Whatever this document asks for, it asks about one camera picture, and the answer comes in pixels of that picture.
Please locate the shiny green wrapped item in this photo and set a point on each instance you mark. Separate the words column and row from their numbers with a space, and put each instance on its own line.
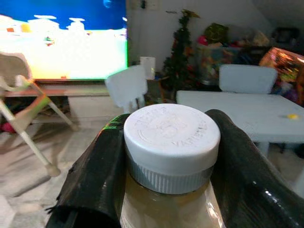
column 216, row 33

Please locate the small yellow toy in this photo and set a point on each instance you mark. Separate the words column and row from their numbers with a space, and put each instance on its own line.
column 292, row 116

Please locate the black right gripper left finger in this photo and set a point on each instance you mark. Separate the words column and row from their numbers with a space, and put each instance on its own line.
column 95, row 178

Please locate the white box device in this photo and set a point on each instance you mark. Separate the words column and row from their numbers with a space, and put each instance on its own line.
column 147, row 67

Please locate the clear bin of colourful toys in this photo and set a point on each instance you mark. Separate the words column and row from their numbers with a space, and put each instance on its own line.
column 211, row 64

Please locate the small white plastic chair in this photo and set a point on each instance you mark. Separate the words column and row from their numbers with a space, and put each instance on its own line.
column 128, row 85
column 247, row 79

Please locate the white green high chair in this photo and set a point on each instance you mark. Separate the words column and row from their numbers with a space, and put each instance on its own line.
column 23, row 114

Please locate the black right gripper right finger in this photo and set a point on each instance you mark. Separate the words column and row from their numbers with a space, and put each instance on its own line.
column 249, row 185

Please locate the flat screen television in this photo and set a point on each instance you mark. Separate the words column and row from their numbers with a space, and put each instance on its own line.
column 71, row 47

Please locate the shiny copper gift bag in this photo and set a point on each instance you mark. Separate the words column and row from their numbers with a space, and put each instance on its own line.
column 282, row 61

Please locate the sauce bottle with white cap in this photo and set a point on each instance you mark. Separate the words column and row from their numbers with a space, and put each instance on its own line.
column 171, row 142

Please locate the small christmas tree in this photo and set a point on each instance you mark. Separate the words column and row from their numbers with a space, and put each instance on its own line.
column 181, row 59

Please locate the white plastic kids table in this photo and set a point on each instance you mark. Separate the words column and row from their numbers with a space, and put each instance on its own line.
column 249, row 111

